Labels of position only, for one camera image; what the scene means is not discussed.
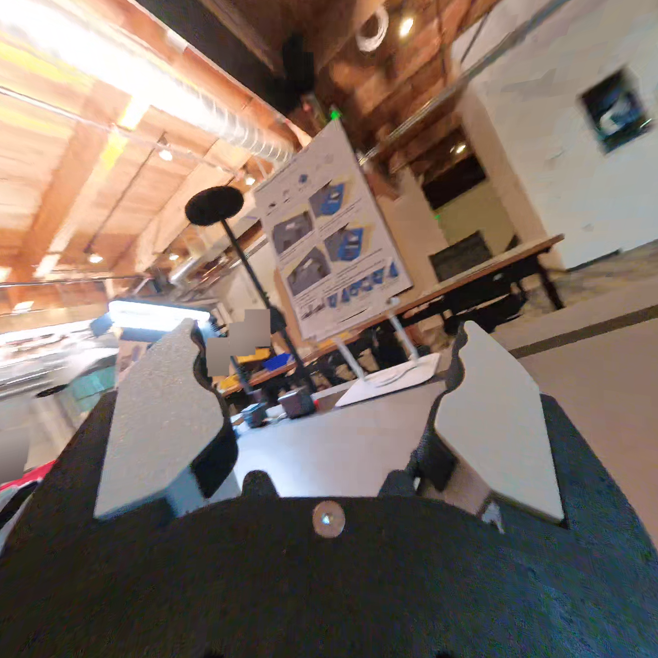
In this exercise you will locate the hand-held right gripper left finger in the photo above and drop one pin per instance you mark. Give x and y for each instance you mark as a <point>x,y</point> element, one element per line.
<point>159,411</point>

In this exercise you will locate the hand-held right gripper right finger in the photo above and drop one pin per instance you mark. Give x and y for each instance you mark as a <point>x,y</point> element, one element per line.
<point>498,437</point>

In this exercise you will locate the small blue-grey device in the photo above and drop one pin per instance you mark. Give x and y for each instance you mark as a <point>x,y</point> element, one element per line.
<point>253,415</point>

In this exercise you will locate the led light panel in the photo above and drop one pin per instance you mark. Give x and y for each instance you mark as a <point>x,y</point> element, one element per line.
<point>154,314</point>

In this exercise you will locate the white poster stand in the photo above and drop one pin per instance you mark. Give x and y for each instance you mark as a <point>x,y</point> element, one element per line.
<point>390,378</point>

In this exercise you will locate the blue storage bin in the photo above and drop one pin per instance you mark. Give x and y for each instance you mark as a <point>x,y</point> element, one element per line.
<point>278,361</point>

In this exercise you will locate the grey charger box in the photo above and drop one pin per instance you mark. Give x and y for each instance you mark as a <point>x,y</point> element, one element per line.
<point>295,403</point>

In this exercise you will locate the black-legged wooden desk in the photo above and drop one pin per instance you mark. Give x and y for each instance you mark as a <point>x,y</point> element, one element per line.
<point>488,267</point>

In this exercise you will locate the black light stand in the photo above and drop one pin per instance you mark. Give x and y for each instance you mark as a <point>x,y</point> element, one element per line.
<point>213,205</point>

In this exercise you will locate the instruction poster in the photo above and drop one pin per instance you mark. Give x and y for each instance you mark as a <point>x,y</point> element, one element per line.
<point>329,231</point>

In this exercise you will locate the silver air duct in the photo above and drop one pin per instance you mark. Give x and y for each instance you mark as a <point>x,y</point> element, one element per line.
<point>246,133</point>

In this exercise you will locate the black wall sign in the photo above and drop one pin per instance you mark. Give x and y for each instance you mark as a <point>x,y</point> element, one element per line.
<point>614,113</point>

